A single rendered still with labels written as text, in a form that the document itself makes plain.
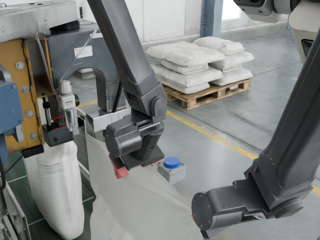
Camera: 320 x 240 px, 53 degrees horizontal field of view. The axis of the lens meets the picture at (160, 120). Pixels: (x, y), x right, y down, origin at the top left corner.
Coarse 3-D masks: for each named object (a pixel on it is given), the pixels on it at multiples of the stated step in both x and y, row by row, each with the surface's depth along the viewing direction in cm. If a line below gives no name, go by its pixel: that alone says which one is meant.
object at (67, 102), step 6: (66, 84) 87; (60, 90) 88; (66, 90) 88; (60, 96) 89; (66, 96) 88; (72, 96) 89; (60, 102) 90; (66, 102) 89; (72, 102) 90; (60, 108) 93; (66, 108) 89; (72, 108) 91
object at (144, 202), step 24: (96, 144) 93; (96, 168) 98; (144, 168) 84; (96, 192) 104; (120, 192) 83; (144, 192) 76; (168, 192) 71; (96, 216) 98; (120, 216) 88; (144, 216) 79; (168, 216) 74
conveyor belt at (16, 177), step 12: (12, 156) 210; (12, 168) 197; (24, 168) 197; (12, 180) 186; (24, 180) 186; (24, 192) 176; (84, 192) 176; (24, 204) 167; (36, 204) 167; (84, 204) 167; (36, 216) 159; (84, 216) 159; (36, 228) 152; (48, 228) 152; (84, 228) 152
